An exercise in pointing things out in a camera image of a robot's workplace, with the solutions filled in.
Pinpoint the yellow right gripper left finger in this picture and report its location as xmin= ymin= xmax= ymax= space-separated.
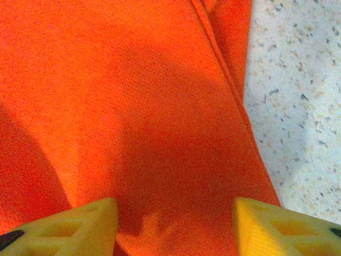
xmin=0 ymin=197 xmax=119 ymax=256

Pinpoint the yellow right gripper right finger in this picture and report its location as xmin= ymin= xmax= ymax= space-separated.
xmin=232 ymin=196 xmax=341 ymax=256

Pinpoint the orange t-shirt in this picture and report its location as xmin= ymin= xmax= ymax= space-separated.
xmin=0 ymin=0 xmax=282 ymax=256

